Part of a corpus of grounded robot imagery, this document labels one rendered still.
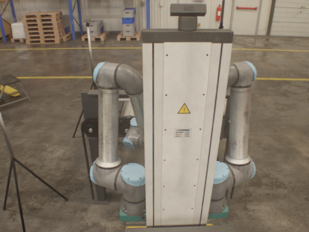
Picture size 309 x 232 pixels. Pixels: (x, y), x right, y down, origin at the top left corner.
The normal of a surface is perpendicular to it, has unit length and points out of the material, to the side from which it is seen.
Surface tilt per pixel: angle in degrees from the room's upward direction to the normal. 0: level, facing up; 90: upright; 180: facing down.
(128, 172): 5
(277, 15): 90
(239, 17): 90
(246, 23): 90
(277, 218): 0
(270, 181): 0
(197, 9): 61
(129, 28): 90
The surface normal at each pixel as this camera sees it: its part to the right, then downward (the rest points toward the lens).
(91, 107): -0.02, 0.47
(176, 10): 0.03, -0.01
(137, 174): 0.07, -0.86
